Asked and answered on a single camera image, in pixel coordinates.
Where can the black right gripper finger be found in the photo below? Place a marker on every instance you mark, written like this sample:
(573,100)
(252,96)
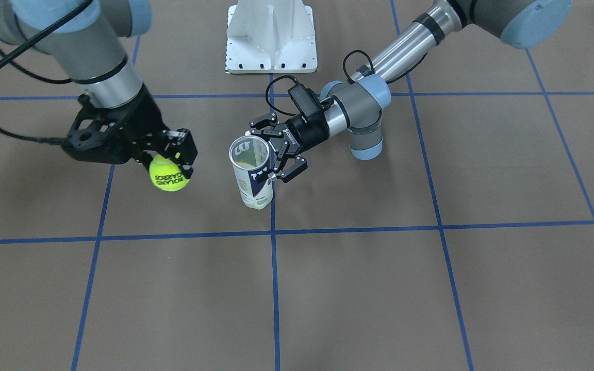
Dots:
(144,157)
(176,145)

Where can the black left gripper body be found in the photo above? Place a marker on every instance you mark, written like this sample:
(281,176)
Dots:
(311,131)

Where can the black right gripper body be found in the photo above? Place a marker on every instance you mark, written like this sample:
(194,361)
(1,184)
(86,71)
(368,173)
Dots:
(147,121)

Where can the yellow tennis ball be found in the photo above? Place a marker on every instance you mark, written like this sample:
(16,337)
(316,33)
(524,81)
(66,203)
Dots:
(166,175)

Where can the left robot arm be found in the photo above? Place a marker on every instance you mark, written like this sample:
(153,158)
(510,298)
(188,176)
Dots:
(356,105)

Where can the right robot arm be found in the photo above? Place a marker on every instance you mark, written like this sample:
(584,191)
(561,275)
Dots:
(83,36)

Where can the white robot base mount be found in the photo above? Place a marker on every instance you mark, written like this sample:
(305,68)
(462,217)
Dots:
(270,37)

